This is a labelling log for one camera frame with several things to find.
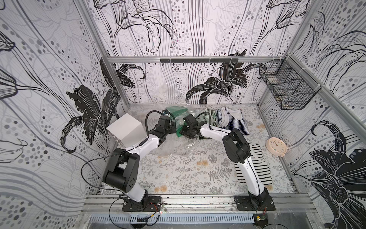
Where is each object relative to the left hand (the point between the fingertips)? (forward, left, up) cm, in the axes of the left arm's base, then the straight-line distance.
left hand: (173, 125), depth 93 cm
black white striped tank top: (-23, -55, -8) cm, 60 cm away
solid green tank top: (+17, -2, -5) cm, 18 cm away
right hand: (+3, -6, -10) cm, 12 cm away
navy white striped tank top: (+16, -44, -11) cm, 48 cm away
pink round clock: (-10, -68, -6) cm, 69 cm away
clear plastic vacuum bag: (-7, -3, -11) cm, 13 cm away
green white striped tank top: (+14, -29, -7) cm, 33 cm away
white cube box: (-5, +29, +2) cm, 29 cm away
